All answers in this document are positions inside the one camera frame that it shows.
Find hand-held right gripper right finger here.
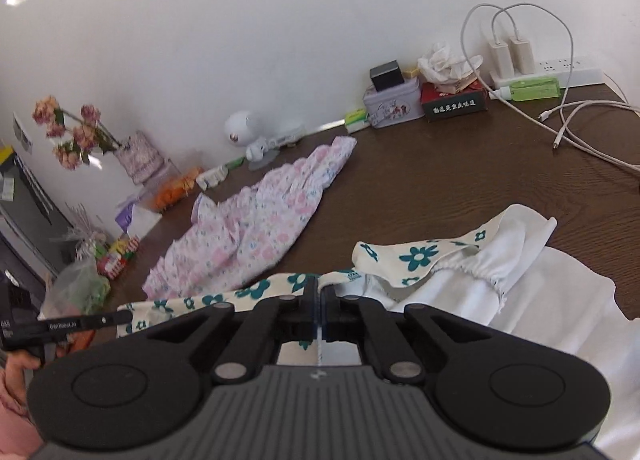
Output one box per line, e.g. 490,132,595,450
320,285,493,385

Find clear plastic bag green contents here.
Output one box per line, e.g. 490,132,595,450
39,257,112,321

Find white teal-flowered dress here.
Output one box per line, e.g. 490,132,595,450
116,204,640,460

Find crumpled white tissue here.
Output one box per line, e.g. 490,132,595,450
417,42,484,85

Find white rectangular pack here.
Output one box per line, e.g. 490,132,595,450
267,124,307,147

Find red tissue box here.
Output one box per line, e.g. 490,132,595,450
420,80,490,122

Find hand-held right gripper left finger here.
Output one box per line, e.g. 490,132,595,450
145,277,319,385

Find paper note on wall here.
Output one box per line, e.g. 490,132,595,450
12,112,35,157

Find white plastic clip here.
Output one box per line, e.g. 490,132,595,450
196,165,230,191

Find pink artificial flowers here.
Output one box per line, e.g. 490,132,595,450
32,96,123,171

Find grey decorated tin box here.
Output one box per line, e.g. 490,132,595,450
362,77,422,129

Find person's left hand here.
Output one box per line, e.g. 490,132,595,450
0,354,42,408

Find pale dried sprigs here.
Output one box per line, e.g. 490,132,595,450
52,201,110,261

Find pink floral garment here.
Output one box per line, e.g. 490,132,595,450
142,136,358,301

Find white charger plug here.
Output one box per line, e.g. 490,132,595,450
508,37,536,74
488,40,515,78

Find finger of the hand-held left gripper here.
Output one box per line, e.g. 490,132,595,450
77,310,134,333

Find purple patterned vase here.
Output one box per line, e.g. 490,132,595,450
114,130,168,185

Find green tissue packet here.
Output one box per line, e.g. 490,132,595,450
344,108,372,134

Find clear container orange snacks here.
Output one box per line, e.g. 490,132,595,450
150,166,205,213

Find dark grey cabinet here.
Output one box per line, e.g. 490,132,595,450
0,147,76,285

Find black charger block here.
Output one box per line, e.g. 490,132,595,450
370,60,405,90

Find white power strip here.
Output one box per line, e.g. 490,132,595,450
489,56,630,103

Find red white striped packet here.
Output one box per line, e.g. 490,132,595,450
95,235,142,281

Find purple tissue pack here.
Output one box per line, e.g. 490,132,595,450
114,191,163,237

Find green clear bottle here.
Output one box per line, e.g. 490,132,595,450
492,78,564,102

